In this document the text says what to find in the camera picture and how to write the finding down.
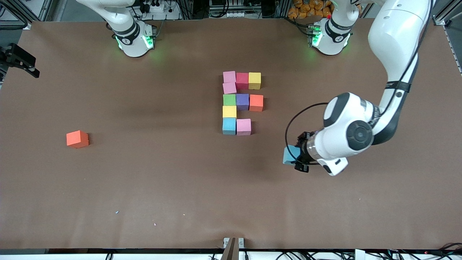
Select blue foam cube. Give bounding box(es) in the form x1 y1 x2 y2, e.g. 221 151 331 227
222 117 237 135
283 145 301 165

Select orange snack bags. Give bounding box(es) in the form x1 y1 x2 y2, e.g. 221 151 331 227
288 0 334 19

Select orange foam cube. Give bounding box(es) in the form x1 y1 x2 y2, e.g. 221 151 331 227
249 95 264 112
66 130 90 149

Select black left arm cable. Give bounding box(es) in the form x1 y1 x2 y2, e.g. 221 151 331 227
285 0 433 166

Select aluminium frame profile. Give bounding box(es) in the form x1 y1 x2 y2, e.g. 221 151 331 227
431 0 462 27
0 0 55 30

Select aluminium table side rail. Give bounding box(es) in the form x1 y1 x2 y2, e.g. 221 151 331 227
443 25 462 76

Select black equipment rack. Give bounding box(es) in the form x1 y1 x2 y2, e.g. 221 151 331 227
208 0 286 19

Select white power strip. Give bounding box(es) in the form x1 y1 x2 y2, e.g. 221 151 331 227
139 0 181 20

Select brown mounting post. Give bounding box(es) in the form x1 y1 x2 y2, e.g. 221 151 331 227
221 237 239 260

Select metal table edge bracket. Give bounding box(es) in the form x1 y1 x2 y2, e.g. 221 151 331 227
223 237 245 249

